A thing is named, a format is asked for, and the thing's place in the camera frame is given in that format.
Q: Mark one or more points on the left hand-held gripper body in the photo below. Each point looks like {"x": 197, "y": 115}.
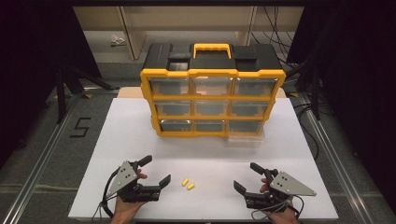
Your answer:
{"x": 124, "y": 175}

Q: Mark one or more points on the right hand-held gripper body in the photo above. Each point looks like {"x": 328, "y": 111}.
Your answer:
{"x": 289, "y": 186}

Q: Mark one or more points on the yellow foam earplug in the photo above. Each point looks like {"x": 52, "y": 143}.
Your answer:
{"x": 185, "y": 182}
{"x": 190, "y": 186}

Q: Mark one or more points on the transparent pull-out bin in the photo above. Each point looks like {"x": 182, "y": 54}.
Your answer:
{"x": 246, "y": 140}

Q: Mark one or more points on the yellow black organizer cabinet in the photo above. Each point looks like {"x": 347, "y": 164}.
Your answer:
{"x": 255, "y": 56}

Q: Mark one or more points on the person's right hand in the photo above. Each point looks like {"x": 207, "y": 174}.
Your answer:
{"x": 285, "y": 215}

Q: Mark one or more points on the person's left hand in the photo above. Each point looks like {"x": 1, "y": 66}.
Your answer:
{"x": 124, "y": 210}

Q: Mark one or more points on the grid of clear drawers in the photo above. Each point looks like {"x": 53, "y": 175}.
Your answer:
{"x": 211, "y": 107}

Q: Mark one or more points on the black metal stand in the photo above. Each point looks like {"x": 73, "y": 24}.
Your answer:
{"x": 315, "y": 93}

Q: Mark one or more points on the black tripod stand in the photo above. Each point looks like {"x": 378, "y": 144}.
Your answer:
{"x": 62, "y": 93}

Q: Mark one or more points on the white crumpled cloth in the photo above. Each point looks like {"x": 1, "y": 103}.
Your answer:
{"x": 117, "y": 40}

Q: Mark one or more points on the dark curtain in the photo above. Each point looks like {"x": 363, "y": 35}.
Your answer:
{"x": 358, "y": 77}
{"x": 25, "y": 62}

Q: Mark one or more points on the beige shelving unit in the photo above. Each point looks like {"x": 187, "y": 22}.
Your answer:
{"x": 102, "y": 18}

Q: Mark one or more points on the aluminium floor rail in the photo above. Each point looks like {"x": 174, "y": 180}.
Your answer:
{"x": 333, "y": 155}
{"x": 40, "y": 161}

